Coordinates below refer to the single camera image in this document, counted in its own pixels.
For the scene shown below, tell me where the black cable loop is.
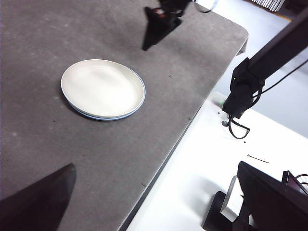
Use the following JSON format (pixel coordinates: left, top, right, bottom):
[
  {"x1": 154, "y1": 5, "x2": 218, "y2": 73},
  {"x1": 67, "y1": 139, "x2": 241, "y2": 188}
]
[{"x1": 227, "y1": 115, "x2": 251, "y2": 140}]

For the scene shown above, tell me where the white round plate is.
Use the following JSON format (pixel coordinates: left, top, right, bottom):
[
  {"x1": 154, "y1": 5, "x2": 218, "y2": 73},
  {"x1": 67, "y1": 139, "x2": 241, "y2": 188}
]
[{"x1": 60, "y1": 59, "x2": 145, "y2": 118}]

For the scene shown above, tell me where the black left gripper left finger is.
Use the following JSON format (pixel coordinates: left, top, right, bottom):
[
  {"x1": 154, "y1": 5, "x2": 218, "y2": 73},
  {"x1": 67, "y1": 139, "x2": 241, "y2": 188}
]
[{"x1": 0, "y1": 163, "x2": 77, "y2": 231}]

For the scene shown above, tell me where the small dark screen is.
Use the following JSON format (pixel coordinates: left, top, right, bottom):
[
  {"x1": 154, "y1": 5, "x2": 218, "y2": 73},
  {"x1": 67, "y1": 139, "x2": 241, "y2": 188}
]
[{"x1": 282, "y1": 170, "x2": 308, "y2": 196}]

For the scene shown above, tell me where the blue round plate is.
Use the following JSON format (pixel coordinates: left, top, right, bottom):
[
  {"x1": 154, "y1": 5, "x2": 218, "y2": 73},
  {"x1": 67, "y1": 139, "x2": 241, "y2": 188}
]
[{"x1": 60, "y1": 64, "x2": 147, "y2": 122}]

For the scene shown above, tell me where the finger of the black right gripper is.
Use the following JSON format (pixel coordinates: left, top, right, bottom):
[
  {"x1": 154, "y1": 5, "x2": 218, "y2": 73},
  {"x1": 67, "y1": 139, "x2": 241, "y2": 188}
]
[{"x1": 141, "y1": 6, "x2": 182, "y2": 51}]

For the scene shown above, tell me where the thin black stick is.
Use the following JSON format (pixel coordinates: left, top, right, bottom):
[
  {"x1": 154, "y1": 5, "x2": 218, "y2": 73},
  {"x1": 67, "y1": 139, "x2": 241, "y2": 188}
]
[{"x1": 247, "y1": 154, "x2": 270, "y2": 164}]

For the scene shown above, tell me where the white striped object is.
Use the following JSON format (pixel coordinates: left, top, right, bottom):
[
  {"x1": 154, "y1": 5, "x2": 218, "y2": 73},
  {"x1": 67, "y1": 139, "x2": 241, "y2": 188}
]
[{"x1": 250, "y1": 0, "x2": 282, "y2": 12}]

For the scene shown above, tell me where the black stand with grey bracket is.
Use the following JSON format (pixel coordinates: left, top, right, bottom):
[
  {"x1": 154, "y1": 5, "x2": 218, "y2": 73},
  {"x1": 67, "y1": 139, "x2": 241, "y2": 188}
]
[{"x1": 202, "y1": 175, "x2": 256, "y2": 231}]

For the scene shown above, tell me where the thin black cable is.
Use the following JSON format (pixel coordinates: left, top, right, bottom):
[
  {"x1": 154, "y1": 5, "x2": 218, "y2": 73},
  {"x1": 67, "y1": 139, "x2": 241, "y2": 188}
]
[{"x1": 261, "y1": 57, "x2": 308, "y2": 95}]

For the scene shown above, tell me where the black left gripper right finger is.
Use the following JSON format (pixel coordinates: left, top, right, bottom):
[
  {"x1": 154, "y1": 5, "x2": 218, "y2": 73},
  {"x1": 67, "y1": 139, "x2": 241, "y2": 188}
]
[{"x1": 237, "y1": 161, "x2": 308, "y2": 231}]

